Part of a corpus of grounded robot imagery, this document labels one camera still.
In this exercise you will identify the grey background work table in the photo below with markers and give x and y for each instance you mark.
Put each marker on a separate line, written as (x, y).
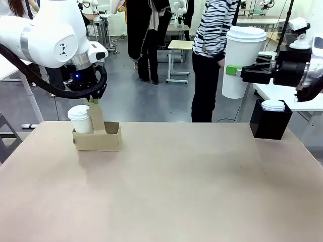
(99, 27)

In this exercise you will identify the black tripod pole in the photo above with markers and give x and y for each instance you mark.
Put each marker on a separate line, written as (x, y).
(286, 22)

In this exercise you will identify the long background table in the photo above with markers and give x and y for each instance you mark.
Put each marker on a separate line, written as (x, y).
(260, 20)

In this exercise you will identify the small wooden top rolling table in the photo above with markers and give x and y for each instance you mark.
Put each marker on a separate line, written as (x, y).
(179, 45)

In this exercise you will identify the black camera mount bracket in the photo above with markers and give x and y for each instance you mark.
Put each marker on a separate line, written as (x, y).
(295, 54)

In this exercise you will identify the person in long black coat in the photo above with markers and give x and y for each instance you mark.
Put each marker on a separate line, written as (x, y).
(143, 32)

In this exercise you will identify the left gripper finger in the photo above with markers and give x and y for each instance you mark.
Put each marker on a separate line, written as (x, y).
(96, 101)
(89, 99)

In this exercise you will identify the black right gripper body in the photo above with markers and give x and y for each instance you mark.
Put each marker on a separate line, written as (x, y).
(287, 74)

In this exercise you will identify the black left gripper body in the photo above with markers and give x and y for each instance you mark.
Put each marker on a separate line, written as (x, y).
(80, 80)

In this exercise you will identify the stack of white cup lids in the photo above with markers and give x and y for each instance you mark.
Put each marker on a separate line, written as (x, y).
(273, 106)

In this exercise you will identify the white work table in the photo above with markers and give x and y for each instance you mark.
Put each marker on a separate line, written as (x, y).
(277, 93)

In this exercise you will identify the black metal frame stand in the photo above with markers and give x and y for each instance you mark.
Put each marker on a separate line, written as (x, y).
(6, 137)

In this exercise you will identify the small white lidded paper cup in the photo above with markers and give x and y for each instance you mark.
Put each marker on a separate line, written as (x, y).
(80, 121)

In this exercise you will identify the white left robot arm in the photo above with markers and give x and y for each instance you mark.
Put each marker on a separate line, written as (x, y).
(50, 30)

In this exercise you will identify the person in dark trousers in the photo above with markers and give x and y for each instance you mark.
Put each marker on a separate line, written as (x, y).
(54, 78)

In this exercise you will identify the black square lid box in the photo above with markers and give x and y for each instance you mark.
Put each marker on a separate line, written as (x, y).
(268, 124)

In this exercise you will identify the tall white lidded paper cup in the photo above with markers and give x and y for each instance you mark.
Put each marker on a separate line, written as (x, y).
(239, 48)

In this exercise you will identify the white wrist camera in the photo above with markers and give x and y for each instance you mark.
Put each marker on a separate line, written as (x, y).
(299, 24)

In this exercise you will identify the white side table with leg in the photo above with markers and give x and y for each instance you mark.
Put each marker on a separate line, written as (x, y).
(11, 66)

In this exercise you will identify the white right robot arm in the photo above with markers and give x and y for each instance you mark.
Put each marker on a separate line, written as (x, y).
(316, 63)

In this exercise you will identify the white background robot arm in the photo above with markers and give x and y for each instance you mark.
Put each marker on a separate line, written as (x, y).
(179, 10)

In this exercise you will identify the bare hand of striped person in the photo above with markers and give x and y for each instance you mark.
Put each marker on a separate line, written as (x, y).
(221, 63)

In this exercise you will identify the brown cardboard cup carrier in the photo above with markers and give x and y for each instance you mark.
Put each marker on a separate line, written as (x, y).
(101, 142)

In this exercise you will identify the person in zebra striped shirt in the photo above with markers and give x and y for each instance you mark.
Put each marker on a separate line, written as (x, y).
(208, 37)

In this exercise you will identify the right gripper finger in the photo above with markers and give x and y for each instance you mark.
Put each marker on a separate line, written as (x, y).
(265, 59)
(255, 74)

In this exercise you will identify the person with reddish long hair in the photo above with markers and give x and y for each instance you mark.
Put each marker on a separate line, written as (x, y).
(21, 6)

